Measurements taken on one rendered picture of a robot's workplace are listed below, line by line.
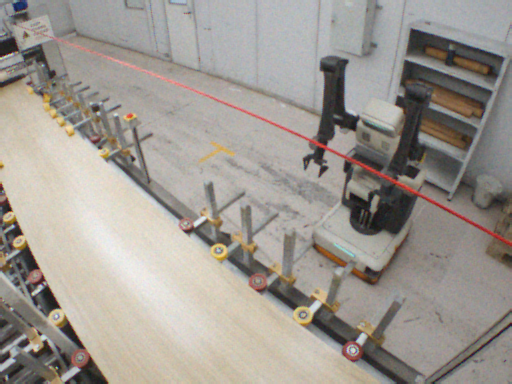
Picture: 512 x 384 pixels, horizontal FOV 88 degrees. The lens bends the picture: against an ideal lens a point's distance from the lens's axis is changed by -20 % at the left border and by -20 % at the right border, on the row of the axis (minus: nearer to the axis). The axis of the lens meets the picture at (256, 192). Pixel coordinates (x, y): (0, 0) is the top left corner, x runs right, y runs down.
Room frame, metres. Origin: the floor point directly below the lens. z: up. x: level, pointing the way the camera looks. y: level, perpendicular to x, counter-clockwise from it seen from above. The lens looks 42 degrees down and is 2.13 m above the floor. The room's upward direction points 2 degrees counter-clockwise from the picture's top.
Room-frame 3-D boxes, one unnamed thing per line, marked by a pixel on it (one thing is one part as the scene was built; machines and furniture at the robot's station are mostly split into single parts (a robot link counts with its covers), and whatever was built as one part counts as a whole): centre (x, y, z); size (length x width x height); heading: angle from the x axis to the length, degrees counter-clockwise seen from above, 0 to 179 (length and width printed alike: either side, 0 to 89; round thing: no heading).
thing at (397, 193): (1.48, -0.78, 0.68); 0.28 x 0.27 x 0.25; 46
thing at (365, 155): (1.43, -0.65, 0.99); 0.28 x 0.16 x 0.22; 46
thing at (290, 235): (0.85, -0.13, 0.90); 0.04 x 0.04 x 0.48; 46
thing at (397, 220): (1.71, -0.92, 0.59); 0.55 x 0.34 x 0.83; 46
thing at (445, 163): (2.56, -1.81, 0.78); 0.90 x 0.45 x 1.55; 46
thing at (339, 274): (0.67, -0.31, 0.86); 0.04 x 0.04 x 0.48; 46
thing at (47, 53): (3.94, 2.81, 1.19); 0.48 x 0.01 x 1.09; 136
